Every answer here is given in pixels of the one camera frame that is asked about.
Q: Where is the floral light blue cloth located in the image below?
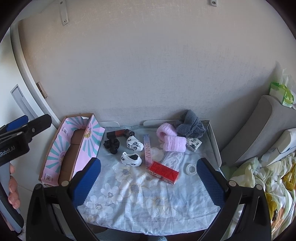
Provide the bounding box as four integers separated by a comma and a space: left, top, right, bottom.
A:
78, 132, 220, 235

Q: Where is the grey fluffy sock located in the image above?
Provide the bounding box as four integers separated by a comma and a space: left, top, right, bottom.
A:
173, 109, 206, 138

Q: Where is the black and red lens tube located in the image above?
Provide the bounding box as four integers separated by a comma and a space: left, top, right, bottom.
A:
106, 129, 134, 139

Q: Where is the clear tape roll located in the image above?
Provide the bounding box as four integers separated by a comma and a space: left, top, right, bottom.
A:
185, 164, 197, 176

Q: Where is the black hair scrunchie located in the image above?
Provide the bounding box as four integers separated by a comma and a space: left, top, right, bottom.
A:
103, 138, 120, 155

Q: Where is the purple long cosmetic box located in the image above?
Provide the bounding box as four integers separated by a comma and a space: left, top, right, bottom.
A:
144, 134, 153, 168

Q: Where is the floral yellow green bedsheet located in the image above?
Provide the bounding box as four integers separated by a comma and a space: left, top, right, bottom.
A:
221, 152, 295, 240

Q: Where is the white floral patterned small box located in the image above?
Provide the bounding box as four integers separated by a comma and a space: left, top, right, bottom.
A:
186, 138, 202, 152

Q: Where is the cardboard box with pink lining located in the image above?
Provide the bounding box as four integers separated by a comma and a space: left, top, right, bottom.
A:
39, 113, 105, 186

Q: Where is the panda sock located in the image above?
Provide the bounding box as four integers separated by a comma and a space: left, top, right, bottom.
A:
120, 152, 142, 167
126, 136, 144, 152

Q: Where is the white door with grey handle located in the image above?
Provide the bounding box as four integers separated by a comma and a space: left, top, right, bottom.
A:
1, 30, 56, 212

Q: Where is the green tissue pack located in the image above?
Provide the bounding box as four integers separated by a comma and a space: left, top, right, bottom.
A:
269, 68, 295, 109

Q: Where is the white pillow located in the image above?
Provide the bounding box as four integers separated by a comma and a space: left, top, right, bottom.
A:
260, 128, 296, 167

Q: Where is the person's left hand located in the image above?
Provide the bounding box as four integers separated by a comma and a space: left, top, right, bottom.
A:
8, 164, 21, 209

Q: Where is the white round cotton pad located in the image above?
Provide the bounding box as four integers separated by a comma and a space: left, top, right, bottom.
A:
151, 148, 164, 162

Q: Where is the white tray table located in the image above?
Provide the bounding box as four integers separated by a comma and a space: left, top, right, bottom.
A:
98, 120, 222, 168

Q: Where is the red milk carton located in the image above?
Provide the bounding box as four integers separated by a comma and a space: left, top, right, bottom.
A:
148, 161, 179, 185

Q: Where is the grey pillow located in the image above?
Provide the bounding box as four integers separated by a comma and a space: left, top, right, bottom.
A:
220, 95, 295, 167

